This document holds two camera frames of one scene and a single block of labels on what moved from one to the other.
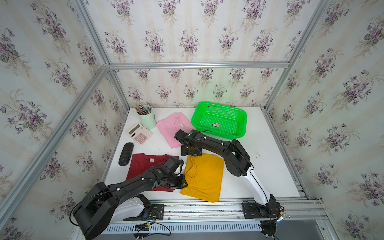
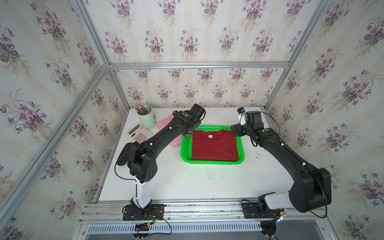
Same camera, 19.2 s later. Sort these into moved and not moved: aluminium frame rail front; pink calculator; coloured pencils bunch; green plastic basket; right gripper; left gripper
Moved: right gripper; left gripper; green plastic basket
Not moved: pink calculator; aluminium frame rail front; coloured pencils bunch
